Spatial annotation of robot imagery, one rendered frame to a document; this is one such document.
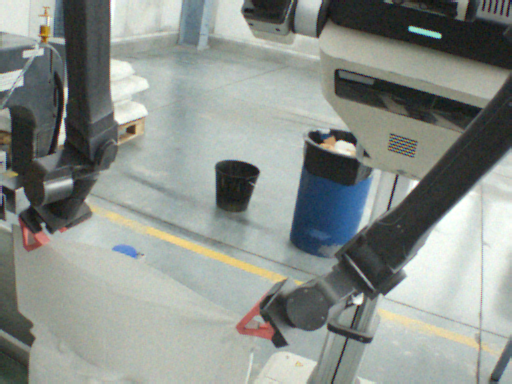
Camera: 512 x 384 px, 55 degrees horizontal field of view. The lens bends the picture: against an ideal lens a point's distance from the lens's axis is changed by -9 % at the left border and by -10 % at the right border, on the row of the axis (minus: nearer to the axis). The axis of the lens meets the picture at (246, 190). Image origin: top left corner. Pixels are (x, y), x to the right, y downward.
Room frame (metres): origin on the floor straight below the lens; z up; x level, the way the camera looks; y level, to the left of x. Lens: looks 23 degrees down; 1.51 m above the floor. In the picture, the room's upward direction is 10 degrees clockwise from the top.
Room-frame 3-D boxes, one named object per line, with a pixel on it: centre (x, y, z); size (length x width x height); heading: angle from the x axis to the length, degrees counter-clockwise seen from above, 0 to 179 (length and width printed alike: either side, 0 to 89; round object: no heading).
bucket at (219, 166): (3.23, 0.08, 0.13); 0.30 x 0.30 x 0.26
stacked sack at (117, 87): (4.14, 1.25, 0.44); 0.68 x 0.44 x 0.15; 160
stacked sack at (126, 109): (4.15, 1.23, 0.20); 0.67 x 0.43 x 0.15; 160
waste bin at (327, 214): (2.92, -0.50, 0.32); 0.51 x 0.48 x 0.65; 160
